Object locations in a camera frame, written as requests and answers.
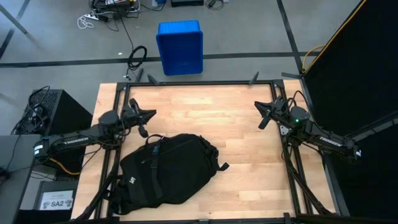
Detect coiled black cable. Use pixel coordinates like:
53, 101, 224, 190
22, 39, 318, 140
126, 45, 148, 80

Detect black metal table frame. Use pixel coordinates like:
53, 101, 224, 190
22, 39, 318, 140
73, 68, 352, 224

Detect white SA2 label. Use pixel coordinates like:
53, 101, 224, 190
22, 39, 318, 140
39, 190, 75, 211

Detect black backdrop panel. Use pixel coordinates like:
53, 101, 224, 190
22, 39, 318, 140
300, 0, 398, 224

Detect black electronics with cables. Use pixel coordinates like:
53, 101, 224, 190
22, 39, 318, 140
89, 0, 141, 19

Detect black cable bundle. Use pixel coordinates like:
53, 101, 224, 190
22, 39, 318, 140
11, 85, 52, 136

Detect grey desk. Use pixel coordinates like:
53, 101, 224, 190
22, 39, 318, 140
0, 134, 43, 224

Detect black backpack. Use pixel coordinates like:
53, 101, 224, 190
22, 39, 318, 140
110, 133, 230, 216

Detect grey metal leg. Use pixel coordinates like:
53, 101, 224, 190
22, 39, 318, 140
0, 3, 29, 34

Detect short black cable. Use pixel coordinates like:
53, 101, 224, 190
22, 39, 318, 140
205, 0, 230, 11

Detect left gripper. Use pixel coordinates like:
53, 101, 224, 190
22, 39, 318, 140
121, 98, 157, 138

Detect white cable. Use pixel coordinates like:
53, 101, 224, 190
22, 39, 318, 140
76, 14, 95, 30

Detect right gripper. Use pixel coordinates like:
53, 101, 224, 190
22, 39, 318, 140
254, 95, 292, 130

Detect thin yellow cable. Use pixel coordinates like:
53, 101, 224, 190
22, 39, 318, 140
302, 45, 326, 74

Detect black flat box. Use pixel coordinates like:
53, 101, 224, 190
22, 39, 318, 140
170, 0, 205, 8

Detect thick yellow cable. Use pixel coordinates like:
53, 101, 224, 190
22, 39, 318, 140
49, 157, 81, 176

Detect blue plastic bin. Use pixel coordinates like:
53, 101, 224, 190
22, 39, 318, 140
155, 20, 205, 77

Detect white power strip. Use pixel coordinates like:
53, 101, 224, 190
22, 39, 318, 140
85, 12, 108, 22

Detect black case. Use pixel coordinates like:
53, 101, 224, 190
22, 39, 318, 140
32, 180, 78, 224

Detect black metal beam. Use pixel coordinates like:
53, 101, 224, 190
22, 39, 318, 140
345, 110, 398, 144

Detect black computer tower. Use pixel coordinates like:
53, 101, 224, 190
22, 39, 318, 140
23, 89, 93, 175

